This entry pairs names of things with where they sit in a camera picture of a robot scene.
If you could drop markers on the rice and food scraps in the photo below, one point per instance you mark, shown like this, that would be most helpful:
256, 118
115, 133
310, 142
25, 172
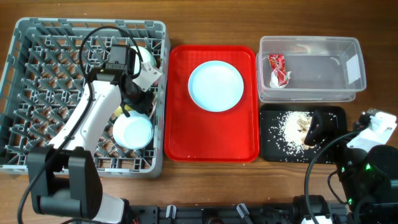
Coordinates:
284, 137

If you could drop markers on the red snack wrapper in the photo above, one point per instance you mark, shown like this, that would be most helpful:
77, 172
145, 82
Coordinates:
277, 61

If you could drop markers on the white tissue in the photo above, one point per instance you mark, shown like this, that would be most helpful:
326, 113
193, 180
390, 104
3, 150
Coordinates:
279, 79

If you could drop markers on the small green saucer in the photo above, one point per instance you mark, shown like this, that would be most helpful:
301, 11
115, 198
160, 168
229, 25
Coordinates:
133, 132

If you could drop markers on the yellow plastic cup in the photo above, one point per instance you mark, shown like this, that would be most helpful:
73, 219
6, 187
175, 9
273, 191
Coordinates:
119, 111

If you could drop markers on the white plastic fork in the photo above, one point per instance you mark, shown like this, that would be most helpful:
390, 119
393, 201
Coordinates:
154, 105

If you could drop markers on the red plastic tray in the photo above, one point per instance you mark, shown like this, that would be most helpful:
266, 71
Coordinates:
196, 135

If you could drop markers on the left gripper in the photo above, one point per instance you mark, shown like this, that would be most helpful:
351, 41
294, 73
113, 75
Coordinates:
141, 106

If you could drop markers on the light blue plate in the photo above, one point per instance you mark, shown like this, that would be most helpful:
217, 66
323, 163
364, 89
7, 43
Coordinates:
215, 86

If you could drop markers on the black waste tray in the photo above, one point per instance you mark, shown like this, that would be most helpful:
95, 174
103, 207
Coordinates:
336, 112

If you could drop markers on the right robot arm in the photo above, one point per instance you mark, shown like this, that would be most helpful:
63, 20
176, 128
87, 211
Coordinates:
365, 165

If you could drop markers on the clear plastic bin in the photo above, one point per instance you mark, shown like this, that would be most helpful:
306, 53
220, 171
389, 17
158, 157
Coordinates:
323, 69

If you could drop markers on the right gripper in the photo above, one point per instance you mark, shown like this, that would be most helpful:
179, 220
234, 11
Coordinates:
324, 127

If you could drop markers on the mint green bowl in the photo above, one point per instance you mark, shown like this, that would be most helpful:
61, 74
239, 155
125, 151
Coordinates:
146, 56

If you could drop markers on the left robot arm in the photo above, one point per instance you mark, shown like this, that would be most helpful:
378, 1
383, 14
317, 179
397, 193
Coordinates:
63, 177

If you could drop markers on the grey dishwasher rack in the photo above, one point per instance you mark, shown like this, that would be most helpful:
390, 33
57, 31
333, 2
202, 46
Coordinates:
41, 84

